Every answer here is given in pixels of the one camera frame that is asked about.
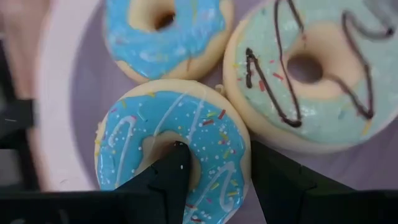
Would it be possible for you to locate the large plain blue iced donut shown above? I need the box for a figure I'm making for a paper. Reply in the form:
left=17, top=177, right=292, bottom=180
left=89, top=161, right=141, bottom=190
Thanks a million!
left=103, top=0, right=234, bottom=84

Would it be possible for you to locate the purple plate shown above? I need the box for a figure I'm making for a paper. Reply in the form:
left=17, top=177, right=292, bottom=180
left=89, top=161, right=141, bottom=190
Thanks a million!
left=70, top=0, right=398, bottom=224

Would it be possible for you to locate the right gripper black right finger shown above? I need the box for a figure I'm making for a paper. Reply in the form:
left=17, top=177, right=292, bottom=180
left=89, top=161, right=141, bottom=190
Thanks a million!
left=251, top=140, right=355, bottom=224

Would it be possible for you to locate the black aluminium table frame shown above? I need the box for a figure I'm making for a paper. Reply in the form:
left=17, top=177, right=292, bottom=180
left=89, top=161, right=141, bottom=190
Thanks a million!
left=0, top=98, right=37, bottom=139

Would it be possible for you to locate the large blue donut white drizzle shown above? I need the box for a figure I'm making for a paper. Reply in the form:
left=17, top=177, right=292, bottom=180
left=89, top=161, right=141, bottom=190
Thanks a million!
left=94, top=78, right=252, bottom=224

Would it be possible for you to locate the large mint donut chocolate drizzle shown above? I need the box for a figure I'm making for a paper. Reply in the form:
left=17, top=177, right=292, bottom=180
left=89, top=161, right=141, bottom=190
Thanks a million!
left=222, top=0, right=398, bottom=155

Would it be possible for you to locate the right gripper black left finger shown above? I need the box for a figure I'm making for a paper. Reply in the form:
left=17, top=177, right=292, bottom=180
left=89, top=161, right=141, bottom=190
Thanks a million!
left=115, top=141, right=192, bottom=224

